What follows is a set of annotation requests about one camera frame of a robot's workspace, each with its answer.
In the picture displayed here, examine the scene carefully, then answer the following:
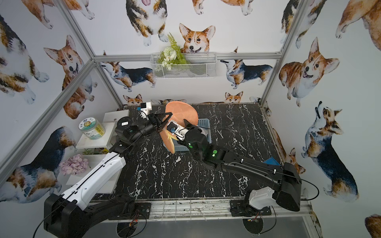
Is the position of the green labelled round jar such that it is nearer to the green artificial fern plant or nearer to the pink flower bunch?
the pink flower bunch

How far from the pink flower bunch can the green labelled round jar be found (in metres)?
0.11

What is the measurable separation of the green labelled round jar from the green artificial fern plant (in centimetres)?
46

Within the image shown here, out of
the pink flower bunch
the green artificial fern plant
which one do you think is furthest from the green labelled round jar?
the green artificial fern plant

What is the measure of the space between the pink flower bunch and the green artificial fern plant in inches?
23.9

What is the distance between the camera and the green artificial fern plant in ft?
2.58

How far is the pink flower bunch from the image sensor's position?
2.07 ft

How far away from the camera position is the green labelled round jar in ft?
2.33
